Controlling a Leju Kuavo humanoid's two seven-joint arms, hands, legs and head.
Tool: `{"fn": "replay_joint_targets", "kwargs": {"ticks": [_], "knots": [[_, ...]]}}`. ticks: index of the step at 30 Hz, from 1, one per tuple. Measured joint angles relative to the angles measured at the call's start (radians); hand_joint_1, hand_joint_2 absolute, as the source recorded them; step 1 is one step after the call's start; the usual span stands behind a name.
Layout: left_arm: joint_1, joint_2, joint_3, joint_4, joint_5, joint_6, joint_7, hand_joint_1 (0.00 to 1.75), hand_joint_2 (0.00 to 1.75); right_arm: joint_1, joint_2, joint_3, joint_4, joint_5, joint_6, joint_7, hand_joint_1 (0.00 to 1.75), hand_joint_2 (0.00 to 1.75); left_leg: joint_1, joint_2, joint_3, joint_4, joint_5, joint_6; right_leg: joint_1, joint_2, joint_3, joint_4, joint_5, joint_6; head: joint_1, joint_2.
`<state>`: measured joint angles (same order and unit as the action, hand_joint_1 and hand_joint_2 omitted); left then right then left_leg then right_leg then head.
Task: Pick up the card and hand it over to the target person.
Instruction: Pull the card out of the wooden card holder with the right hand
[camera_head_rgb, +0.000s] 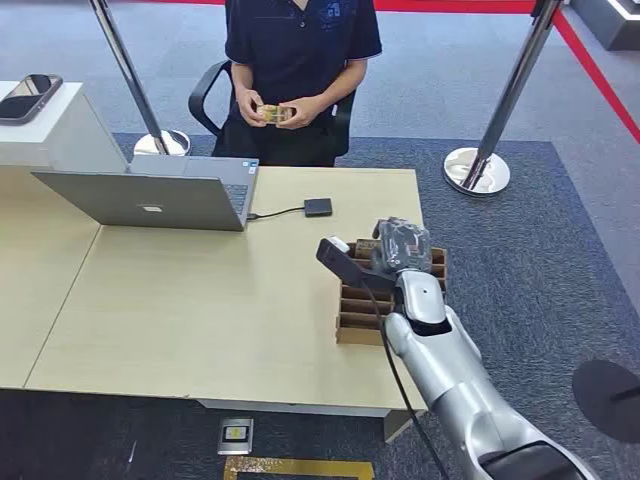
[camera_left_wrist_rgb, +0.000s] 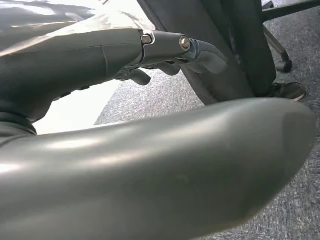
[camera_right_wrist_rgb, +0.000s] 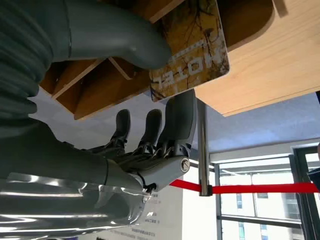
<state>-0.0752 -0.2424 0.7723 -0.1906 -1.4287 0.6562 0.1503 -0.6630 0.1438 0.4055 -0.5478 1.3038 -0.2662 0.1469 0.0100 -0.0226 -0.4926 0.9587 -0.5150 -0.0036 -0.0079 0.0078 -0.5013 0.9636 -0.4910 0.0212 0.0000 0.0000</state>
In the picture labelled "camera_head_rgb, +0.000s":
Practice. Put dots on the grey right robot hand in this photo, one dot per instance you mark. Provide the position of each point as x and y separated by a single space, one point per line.
402 246

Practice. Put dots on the person's left hand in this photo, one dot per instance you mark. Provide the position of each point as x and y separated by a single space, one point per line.
303 111

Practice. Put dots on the person's right hand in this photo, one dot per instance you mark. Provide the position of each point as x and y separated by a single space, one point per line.
248 106

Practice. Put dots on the yellow card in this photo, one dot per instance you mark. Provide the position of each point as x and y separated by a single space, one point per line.
274 114

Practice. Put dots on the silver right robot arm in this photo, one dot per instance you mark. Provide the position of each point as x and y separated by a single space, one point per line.
465 391

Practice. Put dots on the person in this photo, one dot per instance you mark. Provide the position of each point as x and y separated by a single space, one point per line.
300 60

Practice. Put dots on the brown slotted card holder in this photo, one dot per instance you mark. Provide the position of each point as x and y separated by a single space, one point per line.
361 311

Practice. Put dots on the small black card reader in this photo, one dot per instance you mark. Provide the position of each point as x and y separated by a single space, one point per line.
318 207

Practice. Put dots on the black office chair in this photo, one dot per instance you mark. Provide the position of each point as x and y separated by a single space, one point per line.
210 99

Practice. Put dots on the grey open laptop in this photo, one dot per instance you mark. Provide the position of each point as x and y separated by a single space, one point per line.
164 199

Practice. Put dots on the white display stand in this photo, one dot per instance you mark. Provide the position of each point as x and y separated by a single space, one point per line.
55 132

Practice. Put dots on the red barrier belt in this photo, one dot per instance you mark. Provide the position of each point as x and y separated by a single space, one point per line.
500 10

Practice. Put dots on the silver floor socket plate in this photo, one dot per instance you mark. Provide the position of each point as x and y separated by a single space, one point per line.
235 435

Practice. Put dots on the black smartphone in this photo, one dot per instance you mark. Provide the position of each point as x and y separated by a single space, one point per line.
27 97

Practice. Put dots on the black round base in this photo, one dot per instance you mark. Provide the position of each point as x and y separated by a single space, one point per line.
607 399

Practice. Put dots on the grey display plinth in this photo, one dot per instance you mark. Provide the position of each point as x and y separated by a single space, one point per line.
612 21

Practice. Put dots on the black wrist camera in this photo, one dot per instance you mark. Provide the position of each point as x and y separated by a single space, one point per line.
340 260

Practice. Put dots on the chrome stanchion post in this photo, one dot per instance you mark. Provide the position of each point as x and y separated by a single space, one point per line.
500 112
145 99

